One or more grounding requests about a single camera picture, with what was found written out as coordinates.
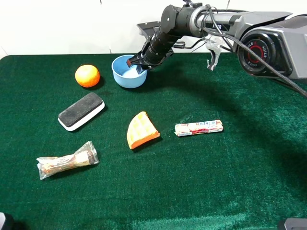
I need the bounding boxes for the black cable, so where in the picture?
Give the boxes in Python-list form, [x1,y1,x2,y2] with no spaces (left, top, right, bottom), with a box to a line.
[184,0,307,98]

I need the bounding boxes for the grey robot base right corner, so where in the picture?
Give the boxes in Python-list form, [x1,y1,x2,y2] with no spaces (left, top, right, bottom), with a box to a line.
[277,218,307,230]

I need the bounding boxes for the light blue bowl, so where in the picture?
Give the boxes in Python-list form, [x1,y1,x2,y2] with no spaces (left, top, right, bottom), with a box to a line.
[111,54,147,89]

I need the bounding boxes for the orange mandarin fruit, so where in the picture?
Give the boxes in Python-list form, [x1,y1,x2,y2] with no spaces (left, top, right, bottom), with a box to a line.
[75,65,100,88]

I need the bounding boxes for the clear wrapped snack pack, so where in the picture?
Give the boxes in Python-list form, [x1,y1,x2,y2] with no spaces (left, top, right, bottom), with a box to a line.
[36,141,99,180]

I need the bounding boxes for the orange waffle wedge toy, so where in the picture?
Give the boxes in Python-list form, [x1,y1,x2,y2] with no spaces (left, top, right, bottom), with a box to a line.
[127,111,160,150]

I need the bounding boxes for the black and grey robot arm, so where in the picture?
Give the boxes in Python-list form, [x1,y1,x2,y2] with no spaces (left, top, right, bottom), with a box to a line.
[127,0,307,82]

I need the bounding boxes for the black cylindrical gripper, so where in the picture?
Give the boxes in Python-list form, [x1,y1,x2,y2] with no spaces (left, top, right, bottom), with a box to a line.
[126,26,182,74]

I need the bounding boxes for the black and white eraser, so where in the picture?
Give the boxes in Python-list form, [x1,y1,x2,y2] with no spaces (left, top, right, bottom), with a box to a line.
[58,92,105,131]

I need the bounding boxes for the Hi-Chew candy pack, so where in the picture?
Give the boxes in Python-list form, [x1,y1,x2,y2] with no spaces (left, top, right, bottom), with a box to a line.
[175,120,224,137]

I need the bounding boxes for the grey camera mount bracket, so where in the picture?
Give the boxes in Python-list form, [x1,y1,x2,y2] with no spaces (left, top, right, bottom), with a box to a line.
[136,20,186,47]

